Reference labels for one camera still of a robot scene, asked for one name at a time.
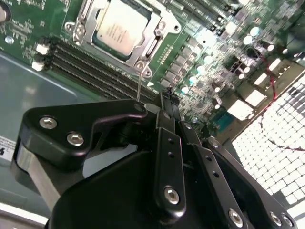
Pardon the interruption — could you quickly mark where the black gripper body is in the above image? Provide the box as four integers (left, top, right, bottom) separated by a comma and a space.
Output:
46, 149, 230, 229

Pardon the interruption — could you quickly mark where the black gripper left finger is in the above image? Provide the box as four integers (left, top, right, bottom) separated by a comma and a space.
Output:
10, 92, 186, 215

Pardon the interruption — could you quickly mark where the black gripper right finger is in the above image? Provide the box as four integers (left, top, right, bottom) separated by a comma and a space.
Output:
169, 93, 300, 229

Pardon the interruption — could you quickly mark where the wire locking lever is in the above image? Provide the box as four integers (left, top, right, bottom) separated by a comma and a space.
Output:
136, 70, 145, 102

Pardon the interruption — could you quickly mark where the silver-topped CPU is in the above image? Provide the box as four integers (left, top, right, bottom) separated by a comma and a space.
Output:
91, 0, 153, 60

